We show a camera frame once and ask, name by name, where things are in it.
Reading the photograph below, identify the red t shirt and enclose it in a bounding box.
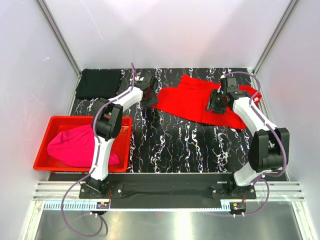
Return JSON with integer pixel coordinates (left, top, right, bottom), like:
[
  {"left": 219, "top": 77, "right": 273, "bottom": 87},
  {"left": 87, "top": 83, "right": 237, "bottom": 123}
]
[{"left": 152, "top": 74, "right": 246, "bottom": 130}]

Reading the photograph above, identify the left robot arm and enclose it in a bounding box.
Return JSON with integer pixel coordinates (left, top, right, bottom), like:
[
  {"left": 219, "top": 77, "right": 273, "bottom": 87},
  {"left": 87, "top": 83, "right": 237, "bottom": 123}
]
[{"left": 85, "top": 74, "right": 158, "bottom": 198}]

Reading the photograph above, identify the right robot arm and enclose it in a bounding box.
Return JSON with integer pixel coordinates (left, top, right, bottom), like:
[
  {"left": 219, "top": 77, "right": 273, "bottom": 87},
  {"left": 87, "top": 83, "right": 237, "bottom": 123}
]
[{"left": 206, "top": 72, "right": 290, "bottom": 199}]

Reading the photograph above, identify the folded black t shirt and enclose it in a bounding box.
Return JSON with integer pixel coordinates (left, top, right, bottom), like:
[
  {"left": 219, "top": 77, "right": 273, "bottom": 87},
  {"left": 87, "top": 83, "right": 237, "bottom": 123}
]
[{"left": 75, "top": 69, "right": 122, "bottom": 100}]

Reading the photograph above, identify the pink t shirt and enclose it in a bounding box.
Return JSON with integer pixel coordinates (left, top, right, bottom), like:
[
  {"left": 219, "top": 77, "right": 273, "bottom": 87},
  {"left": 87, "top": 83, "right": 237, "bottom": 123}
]
[{"left": 46, "top": 124, "right": 120, "bottom": 169}]

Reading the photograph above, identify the red plastic bin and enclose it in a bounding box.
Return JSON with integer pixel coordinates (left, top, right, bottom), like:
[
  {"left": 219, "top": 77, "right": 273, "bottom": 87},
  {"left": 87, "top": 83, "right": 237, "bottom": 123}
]
[{"left": 33, "top": 116, "right": 133, "bottom": 173}]

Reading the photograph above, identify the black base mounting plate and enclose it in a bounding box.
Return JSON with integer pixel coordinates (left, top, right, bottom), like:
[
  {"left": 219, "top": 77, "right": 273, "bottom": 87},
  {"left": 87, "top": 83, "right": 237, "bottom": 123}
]
[{"left": 79, "top": 173, "right": 257, "bottom": 211}]

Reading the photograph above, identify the right connector box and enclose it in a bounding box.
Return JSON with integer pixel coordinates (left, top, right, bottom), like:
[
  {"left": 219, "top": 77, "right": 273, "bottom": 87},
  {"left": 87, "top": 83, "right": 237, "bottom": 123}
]
[{"left": 230, "top": 202, "right": 247, "bottom": 212}]

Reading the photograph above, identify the connector box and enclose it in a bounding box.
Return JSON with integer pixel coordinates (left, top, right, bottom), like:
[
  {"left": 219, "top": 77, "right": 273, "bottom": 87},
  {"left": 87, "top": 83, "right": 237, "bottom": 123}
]
[
  {"left": 96, "top": 201, "right": 110, "bottom": 210},
  {"left": 230, "top": 202, "right": 247, "bottom": 212}
]

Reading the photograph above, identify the left connector box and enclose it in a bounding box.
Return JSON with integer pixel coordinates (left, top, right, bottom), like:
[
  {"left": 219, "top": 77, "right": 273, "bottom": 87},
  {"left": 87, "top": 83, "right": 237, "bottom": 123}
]
[{"left": 96, "top": 201, "right": 110, "bottom": 210}]

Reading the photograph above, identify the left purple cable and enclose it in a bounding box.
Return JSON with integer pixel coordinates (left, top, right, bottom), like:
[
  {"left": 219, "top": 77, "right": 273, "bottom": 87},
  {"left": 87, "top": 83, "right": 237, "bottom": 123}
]
[{"left": 59, "top": 62, "right": 141, "bottom": 237}]

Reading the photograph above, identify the purple cable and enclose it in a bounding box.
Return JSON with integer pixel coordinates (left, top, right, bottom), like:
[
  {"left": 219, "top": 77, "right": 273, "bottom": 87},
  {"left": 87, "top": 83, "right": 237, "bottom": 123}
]
[
  {"left": 59, "top": 62, "right": 141, "bottom": 237},
  {"left": 223, "top": 71, "right": 287, "bottom": 218}
]

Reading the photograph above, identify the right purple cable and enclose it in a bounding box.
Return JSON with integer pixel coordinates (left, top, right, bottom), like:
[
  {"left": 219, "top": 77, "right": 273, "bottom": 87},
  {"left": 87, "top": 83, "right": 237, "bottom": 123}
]
[{"left": 223, "top": 71, "right": 287, "bottom": 218}]

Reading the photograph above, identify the aluminium frame rail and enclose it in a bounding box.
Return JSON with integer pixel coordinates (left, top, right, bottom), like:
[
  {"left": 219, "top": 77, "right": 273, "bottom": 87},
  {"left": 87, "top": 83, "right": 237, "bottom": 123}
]
[{"left": 33, "top": 181, "right": 305, "bottom": 212}]

